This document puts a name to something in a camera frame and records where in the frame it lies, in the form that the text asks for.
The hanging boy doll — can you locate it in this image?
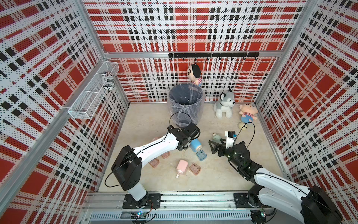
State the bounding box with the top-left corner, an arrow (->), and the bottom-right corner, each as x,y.
186,64 -> 202,87

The black hook rail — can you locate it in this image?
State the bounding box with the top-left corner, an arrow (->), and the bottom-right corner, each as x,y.
168,52 -> 260,59

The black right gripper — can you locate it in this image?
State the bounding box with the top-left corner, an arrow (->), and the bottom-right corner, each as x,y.
209,139 -> 242,169

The dark grey trash bin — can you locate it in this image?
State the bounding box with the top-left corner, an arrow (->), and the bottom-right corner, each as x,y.
167,83 -> 206,129

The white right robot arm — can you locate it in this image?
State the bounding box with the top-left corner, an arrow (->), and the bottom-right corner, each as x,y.
209,141 -> 343,224

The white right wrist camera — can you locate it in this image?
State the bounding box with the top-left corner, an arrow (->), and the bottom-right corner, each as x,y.
225,131 -> 237,148

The aluminium front rail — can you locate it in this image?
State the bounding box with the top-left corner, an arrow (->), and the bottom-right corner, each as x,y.
81,191 -> 311,224

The white wire mesh shelf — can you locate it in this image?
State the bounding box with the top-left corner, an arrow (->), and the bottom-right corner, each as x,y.
68,61 -> 119,119

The grey white husky plush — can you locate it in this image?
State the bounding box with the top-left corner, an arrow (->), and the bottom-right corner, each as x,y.
213,88 -> 235,119

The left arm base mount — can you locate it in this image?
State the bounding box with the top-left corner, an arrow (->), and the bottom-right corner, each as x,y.
122,193 -> 162,209

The pink pig plush blue shirt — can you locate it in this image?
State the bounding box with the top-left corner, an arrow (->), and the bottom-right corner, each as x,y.
239,104 -> 258,124

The clear plastic bin liner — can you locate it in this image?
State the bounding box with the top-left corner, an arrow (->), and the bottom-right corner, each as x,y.
167,83 -> 207,128

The green pencil sharpener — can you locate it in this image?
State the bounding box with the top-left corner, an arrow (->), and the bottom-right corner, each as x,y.
213,133 -> 223,144

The pink sharpener shavings tray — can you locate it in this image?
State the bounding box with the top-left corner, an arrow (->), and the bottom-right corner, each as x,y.
189,163 -> 201,175

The small striped can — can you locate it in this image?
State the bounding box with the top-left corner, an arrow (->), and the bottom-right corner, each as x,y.
102,71 -> 115,91

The blue sharpener shavings tray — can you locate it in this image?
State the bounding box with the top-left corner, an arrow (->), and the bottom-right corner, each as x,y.
196,150 -> 207,161

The bright blue pencil sharpener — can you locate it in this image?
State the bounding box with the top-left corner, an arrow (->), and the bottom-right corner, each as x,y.
190,139 -> 202,153

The cream round face ball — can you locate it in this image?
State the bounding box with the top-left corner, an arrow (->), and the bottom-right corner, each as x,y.
238,122 -> 248,131

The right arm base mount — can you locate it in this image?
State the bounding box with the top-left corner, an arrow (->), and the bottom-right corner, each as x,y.
234,192 -> 263,208

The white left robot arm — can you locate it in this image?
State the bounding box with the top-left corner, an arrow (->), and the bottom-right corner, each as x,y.
111,122 -> 200,202

